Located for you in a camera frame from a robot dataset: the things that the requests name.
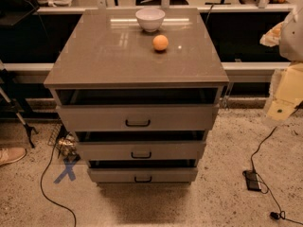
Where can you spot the tan shoe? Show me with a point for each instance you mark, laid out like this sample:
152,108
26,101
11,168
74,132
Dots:
11,155

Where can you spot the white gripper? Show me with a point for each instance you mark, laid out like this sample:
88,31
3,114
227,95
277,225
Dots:
293,38

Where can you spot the orange fruit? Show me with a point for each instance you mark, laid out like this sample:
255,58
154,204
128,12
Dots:
160,43

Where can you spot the blue tape cross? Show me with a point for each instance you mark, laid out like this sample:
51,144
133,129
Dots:
68,169

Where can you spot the grey three-drawer cabinet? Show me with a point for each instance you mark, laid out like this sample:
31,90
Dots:
109,61

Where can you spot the grey middle drawer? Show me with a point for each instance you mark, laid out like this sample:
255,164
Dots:
141,150

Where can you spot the grey top drawer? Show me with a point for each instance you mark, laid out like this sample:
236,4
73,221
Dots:
136,118

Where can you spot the black tripod leg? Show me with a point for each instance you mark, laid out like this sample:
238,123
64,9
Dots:
29,129

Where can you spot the black power adapter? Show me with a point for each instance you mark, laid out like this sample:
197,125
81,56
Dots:
252,181

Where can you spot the grey drawer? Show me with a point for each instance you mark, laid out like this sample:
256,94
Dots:
141,150
136,118
143,175

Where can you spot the white ceramic bowl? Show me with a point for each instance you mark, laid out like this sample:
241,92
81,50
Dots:
150,19

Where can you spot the grey bottom drawer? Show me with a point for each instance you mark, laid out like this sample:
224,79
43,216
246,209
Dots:
143,175

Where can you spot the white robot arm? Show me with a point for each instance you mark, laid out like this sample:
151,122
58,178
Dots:
288,36

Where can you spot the wire basket with items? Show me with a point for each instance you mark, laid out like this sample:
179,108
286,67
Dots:
63,142

